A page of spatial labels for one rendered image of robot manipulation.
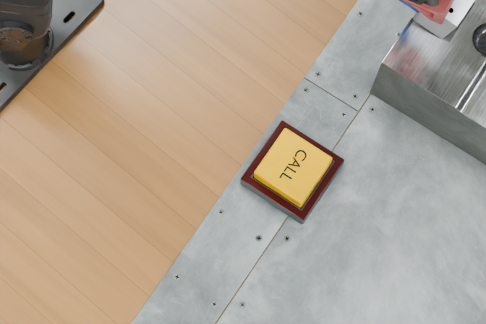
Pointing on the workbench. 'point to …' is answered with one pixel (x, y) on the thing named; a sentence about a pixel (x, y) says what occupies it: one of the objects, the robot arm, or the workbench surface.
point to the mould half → (440, 80)
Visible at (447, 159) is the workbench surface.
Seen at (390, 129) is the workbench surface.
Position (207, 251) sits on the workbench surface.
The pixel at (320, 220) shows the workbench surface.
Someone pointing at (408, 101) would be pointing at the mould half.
